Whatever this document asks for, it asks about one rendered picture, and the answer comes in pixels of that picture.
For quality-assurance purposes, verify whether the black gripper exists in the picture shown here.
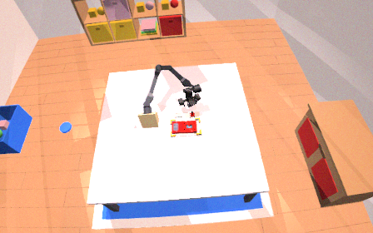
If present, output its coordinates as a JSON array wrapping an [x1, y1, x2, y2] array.
[[178, 93, 201, 106]]

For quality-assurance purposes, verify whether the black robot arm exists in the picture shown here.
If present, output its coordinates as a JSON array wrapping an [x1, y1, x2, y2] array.
[[142, 64, 201, 114]]

